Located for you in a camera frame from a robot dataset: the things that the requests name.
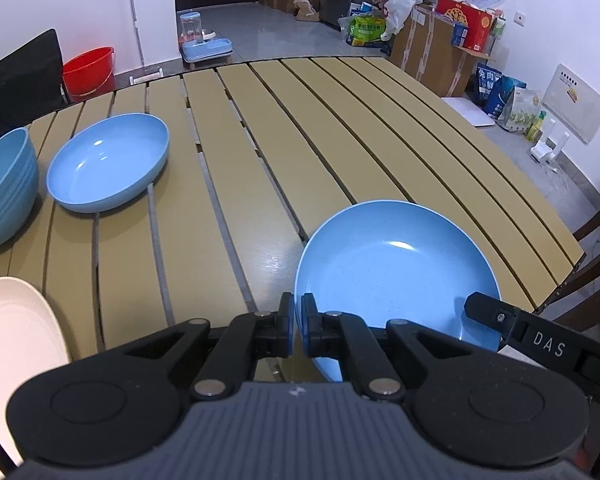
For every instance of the blue pet food bag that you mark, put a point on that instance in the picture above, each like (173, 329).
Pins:
(493, 89)

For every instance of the red gift box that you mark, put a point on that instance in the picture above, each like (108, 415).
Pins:
(478, 22)

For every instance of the blue shallow dish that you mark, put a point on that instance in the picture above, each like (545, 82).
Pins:
(108, 164)
(387, 259)

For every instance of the wooden chair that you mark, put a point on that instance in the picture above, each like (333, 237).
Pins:
(585, 315)

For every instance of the white plastic bag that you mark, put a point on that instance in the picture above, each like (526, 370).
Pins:
(397, 12)

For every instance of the cream plate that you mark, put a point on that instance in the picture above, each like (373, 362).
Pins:
(31, 342)

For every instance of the white mop pole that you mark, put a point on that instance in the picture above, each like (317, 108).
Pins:
(146, 75)

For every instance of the blue pet water feeder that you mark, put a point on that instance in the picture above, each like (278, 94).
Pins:
(197, 44)

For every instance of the green snack bag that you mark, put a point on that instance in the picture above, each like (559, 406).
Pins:
(366, 31)

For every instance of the black folding chair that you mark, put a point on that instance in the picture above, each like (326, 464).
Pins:
(31, 82)

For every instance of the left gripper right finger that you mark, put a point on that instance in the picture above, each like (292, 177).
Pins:
(347, 339)

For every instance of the large cardboard box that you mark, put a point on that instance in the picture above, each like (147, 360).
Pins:
(423, 49)

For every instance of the red bucket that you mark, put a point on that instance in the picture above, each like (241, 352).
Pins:
(89, 74)

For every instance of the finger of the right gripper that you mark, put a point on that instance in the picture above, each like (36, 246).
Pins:
(553, 346)

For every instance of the blue bowl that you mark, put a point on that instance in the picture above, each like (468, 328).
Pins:
(18, 181)

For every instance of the blue shallow dish back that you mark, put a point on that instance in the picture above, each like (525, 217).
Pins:
(108, 164)

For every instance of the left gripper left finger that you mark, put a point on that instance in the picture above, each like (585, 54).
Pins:
(248, 339)

